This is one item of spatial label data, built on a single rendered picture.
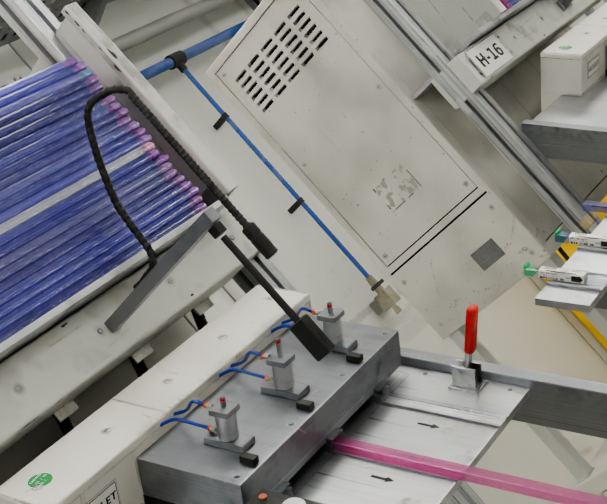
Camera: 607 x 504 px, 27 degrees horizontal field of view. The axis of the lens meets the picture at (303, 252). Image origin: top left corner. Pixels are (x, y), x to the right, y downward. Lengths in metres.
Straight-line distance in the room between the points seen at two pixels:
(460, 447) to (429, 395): 0.12
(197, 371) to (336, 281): 2.52
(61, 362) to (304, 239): 2.62
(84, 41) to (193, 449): 0.61
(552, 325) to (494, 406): 3.08
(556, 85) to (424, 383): 1.02
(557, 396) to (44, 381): 0.58
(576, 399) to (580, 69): 1.02
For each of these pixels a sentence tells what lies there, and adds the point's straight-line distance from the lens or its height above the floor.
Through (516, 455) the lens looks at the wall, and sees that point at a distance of 4.07.
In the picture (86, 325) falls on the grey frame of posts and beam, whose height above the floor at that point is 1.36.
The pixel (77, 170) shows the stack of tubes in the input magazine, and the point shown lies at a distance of 1.51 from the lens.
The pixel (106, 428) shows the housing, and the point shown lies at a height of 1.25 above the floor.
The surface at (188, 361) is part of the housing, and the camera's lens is 1.46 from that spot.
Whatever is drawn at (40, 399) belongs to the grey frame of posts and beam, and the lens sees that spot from 1.35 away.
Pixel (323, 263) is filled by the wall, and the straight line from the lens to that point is 3.94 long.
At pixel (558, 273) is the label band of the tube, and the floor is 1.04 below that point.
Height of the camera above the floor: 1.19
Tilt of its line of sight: 3 degrees up
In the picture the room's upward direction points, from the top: 42 degrees counter-clockwise
